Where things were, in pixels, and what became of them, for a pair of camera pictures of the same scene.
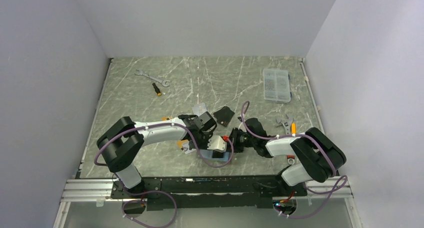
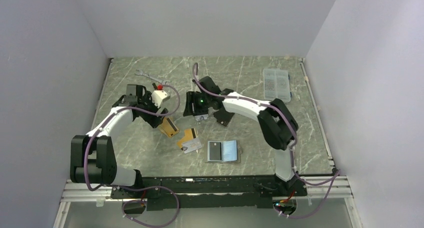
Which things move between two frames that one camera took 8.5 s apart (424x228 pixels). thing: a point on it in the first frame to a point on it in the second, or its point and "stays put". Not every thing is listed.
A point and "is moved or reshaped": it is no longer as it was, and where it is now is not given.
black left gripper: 204,146 to 153,120
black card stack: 223,116 stays put
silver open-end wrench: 163,81 stays put
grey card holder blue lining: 214,155 is moved or reshaped
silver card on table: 186,149 stays put
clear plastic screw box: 276,85 stays put
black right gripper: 233,138 to 191,97
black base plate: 182,193 stays put
